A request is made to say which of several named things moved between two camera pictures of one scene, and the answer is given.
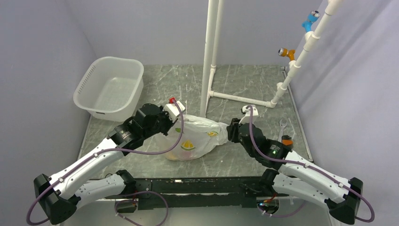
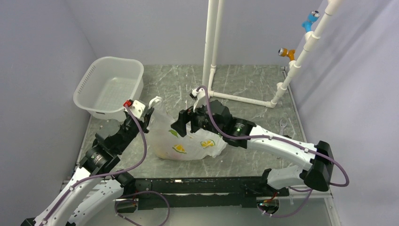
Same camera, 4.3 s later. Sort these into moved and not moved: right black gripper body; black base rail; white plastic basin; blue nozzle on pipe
Moved: right black gripper body
Not moved: white plastic basin; blue nozzle on pipe; black base rail
